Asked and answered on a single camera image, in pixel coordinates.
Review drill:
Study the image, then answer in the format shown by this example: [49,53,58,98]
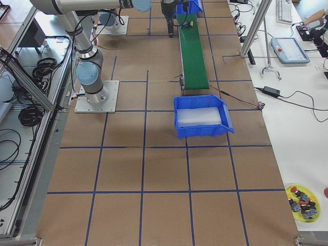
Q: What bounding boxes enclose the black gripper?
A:
[160,0,177,38]

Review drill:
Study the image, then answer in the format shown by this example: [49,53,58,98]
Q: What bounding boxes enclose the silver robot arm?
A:
[99,12,120,31]
[31,0,152,104]

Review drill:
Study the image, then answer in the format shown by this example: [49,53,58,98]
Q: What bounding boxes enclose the yellow plate of buttons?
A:
[285,184,321,223]

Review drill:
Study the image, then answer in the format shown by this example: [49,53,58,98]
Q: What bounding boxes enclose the blue left plastic bin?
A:
[174,0,203,17]

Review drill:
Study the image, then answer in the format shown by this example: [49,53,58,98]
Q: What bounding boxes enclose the blue plastic bin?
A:
[174,0,203,17]
[173,94,234,138]

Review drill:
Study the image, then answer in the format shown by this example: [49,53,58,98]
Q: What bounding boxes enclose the green conveyor belt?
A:
[177,14,210,90]

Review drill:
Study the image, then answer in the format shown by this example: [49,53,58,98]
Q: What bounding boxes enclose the blue right plastic bin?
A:
[173,94,234,138]

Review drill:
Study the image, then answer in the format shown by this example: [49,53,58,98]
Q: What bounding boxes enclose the metal reacher tool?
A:
[260,10,282,80]

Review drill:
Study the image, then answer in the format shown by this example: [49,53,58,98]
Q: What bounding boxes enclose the white keyboard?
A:
[276,0,293,24]

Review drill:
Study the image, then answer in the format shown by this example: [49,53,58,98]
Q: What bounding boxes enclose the black power adapter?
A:
[262,86,280,98]

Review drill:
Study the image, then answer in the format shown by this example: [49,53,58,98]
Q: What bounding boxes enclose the teach pendant tablet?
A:
[271,37,311,64]

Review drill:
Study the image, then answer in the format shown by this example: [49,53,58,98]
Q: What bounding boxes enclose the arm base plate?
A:
[74,80,119,113]
[95,13,129,35]

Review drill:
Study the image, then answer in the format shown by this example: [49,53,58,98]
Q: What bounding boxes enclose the aluminium frame post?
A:
[240,0,272,58]

